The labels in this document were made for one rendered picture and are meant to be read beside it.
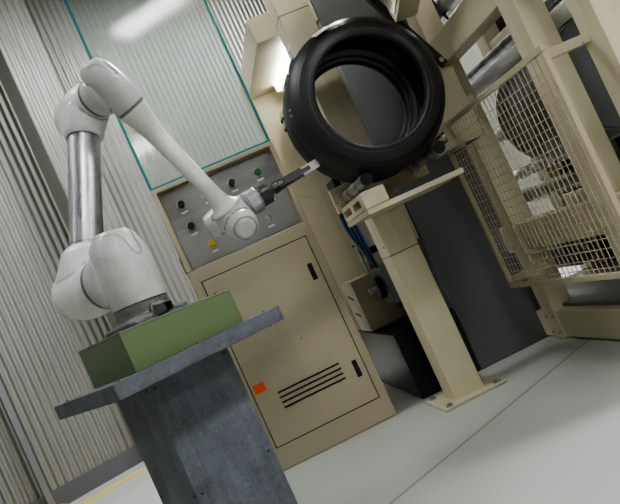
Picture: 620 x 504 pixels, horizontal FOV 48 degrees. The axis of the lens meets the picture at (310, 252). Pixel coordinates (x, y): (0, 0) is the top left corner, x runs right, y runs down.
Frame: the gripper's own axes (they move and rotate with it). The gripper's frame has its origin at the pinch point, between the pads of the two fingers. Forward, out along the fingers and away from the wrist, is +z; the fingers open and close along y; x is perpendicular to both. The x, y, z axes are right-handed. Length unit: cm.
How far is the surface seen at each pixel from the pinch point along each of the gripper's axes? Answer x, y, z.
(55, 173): -114, 247, -96
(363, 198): 19.3, -9.7, 7.8
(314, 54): -30.4, -11.4, 19.4
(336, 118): -14.2, 27.0, 25.7
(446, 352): 86, 28, 13
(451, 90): 0, 20, 69
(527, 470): 103, -61, -8
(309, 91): -20.4, -11.6, 11.1
